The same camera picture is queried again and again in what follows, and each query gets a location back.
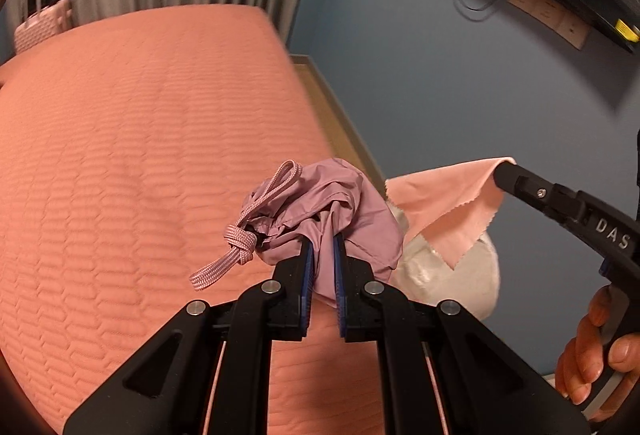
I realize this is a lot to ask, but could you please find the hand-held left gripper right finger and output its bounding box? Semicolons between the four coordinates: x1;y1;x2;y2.
332;234;593;435

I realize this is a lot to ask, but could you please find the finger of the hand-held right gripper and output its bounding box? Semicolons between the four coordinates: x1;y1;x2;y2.
492;162;589;229

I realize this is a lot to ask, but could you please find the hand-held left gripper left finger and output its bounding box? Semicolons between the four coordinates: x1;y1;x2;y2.
62;235;315;435

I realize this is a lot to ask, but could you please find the pink cloth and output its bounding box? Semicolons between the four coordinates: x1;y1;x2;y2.
384;156;517;272

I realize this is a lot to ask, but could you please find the purple drawstring bag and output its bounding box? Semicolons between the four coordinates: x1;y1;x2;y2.
189;156;405;311

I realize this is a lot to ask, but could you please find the white cloth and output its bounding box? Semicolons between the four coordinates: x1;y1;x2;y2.
390;208;502;322

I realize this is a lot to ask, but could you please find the person's right hand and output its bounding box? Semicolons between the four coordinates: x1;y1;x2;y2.
555;287;640;409

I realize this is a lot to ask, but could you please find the wooden baseboard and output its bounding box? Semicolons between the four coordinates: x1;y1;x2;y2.
290;55;389;182

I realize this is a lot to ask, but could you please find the pink quilted bed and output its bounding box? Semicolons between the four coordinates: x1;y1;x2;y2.
0;4;436;435

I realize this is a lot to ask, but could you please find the pink suitcase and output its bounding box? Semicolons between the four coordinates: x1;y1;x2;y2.
14;0;72;55

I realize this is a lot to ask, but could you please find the wooden wall socket panel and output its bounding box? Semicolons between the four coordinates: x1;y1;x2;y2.
506;0;589;51

